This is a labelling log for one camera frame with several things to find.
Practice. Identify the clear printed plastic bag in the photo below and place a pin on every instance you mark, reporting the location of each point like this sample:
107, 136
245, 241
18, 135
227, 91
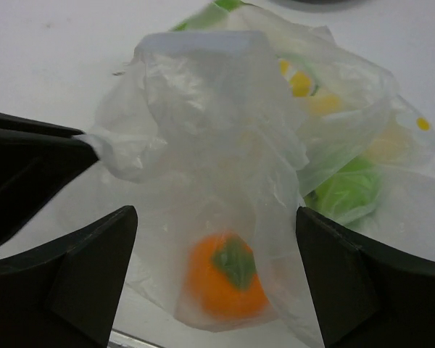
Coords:
208, 130

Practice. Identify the yellow fake lemon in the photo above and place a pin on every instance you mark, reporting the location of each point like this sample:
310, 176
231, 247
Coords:
388, 147

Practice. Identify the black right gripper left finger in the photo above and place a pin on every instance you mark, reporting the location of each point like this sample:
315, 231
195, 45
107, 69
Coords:
65, 293

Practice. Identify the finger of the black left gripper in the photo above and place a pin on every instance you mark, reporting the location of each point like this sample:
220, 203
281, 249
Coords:
37, 160

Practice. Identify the orange fake persimmon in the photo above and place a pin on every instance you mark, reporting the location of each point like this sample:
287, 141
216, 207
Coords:
222, 278

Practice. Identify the green fake fruit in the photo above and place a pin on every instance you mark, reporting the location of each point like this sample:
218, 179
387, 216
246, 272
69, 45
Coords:
349, 194

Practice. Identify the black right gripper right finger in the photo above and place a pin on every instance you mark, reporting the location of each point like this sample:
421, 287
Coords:
365, 293

